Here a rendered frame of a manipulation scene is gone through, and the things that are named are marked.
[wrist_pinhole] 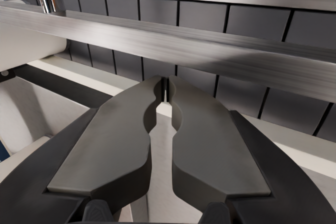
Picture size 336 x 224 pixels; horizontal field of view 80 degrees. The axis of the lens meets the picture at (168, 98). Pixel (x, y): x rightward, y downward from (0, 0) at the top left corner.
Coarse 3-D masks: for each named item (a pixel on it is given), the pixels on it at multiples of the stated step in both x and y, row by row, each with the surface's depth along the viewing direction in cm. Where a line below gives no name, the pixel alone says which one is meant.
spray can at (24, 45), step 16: (0, 32) 18; (16, 32) 19; (32, 32) 20; (0, 48) 18; (16, 48) 20; (32, 48) 21; (48, 48) 22; (64, 48) 25; (0, 64) 19; (16, 64) 21
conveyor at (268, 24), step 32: (32, 0) 25; (64, 0) 22; (96, 0) 19; (128, 0) 17; (160, 0) 16; (224, 32) 15; (256, 32) 13; (288, 32) 13; (320, 32) 12; (96, 64) 24; (128, 64) 21; (160, 64) 19; (224, 96) 17; (256, 96) 16; (288, 96) 14; (320, 128) 14
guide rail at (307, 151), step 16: (32, 64) 25; (48, 64) 23; (64, 64) 22; (80, 64) 22; (80, 80) 21; (96, 80) 19; (112, 80) 19; (128, 80) 19; (160, 112) 17; (272, 128) 14; (288, 128) 14; (288, 144) 12; (304, 144) 12; (320, 144) 12; (304, 160) 12; (320, 160) 12
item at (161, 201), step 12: (156, 120) 31; (168, 120) 29; (156, 132) 32; (168, 132) 31; (156, 144) 33; (168, 144) 32; (156, 156) 35; (168, 156) 33; (156, 168) 37; (168, 168) 35; (156, 180) 39; (168, 180) 37; (312, 180) 22; (324, 180) 21; (156, 192) 41; (168, 192) 39; (324, 192) 22; (156, 204) 44; (168, 204) 41; (180, 204) 38; (156, 216) 46; (168, 216) 43; (180, 216) 40; (192, 216) 38
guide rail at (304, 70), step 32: (0, 0) 15; (64, 32) 11; (96, 32) 10; (128, 32) 9; (160, 32) 8; (192, 32) 8; (192, 64) 8; (224, 64) 7; (256, 64) 6; (288, 64) 6; (320, 64) 6; (320, 96) 6
